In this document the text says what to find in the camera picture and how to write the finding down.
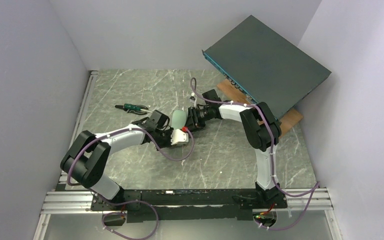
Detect mint green umbrella case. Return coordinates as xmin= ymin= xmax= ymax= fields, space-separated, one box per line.
xmin=171 ymin=110 xmax=188 ymax=130

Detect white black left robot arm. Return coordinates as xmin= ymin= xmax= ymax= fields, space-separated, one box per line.
xmin=60 ymin=110 xmax=173 ymax=204

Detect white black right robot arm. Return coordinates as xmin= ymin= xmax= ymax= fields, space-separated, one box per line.
xmin=185 ymin=89 xmax=282 ymax=203

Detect brown wooden board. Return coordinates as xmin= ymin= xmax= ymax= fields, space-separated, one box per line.
xmin=216 ymin=79 xmax=303 ymax=138

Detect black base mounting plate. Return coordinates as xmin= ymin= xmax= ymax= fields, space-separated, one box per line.
xmin=91 ymin=188 xmax=288 ymax=223

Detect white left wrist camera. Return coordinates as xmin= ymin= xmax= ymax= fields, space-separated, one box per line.
xmin=170 ymin=126 xmax=190 ymax=146

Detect green handled pliers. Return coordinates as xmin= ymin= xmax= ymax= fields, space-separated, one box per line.
xmin=114 ymin=103 xmax=152 ymax=116

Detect dark grey network switch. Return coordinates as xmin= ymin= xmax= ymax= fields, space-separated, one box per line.
xmin=202 ymin=15 xmax=332 ymax=119

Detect aluminium left side rail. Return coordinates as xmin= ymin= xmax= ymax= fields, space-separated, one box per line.
xmin=58 ymin=70 xmax=99 ymax=184

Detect aluminium front rail frame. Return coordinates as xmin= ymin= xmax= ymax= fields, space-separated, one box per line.
xmin=33 ymin=188 xmax=343 ymax=240

